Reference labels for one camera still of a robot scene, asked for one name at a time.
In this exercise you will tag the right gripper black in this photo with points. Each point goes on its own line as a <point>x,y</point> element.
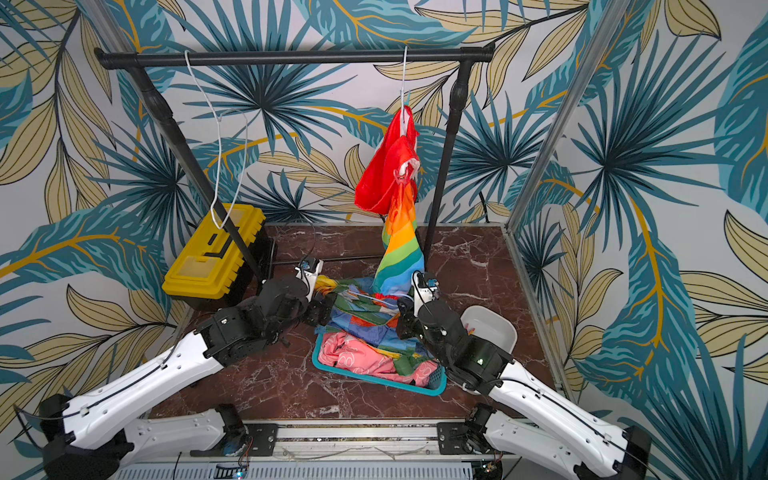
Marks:
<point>411,318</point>

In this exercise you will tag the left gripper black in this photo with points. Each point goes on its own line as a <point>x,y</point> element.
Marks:
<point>321,309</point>

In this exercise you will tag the pink bear-print jacket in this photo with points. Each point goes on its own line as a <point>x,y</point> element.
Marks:
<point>346,352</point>

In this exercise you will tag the rainbow striped jacket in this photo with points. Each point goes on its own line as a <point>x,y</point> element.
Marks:
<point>366,316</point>

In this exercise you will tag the white wire hanger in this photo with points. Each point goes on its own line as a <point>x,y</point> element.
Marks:
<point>404,84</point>
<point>218,221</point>

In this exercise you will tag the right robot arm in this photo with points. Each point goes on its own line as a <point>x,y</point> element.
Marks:
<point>523,415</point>

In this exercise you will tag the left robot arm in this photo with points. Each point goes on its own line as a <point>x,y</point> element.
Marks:
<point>93,435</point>

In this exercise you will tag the teal plastic basket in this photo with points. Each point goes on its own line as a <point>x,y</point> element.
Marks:
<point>435,387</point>

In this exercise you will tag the white plastic tray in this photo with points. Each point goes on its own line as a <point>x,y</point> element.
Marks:
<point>489,325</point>

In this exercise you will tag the yellow black toolbox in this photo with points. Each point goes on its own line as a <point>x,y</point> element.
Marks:
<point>211,273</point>

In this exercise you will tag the rainbow jacket red hood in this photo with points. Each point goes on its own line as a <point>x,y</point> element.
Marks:
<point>388,188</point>

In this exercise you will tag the black clothes rack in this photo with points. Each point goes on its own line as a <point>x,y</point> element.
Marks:
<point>162,114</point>

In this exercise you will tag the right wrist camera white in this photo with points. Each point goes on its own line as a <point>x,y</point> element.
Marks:
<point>425,289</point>

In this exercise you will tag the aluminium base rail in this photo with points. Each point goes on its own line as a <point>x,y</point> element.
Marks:
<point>410,448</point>

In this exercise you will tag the left aluminium frame post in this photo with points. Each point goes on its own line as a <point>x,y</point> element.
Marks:
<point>115,43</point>

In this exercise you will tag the aluminium frame post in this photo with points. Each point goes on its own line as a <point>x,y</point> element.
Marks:
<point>115,43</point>
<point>592,58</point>

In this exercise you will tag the right aluminium frame post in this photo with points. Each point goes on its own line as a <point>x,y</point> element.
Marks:
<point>592,58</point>

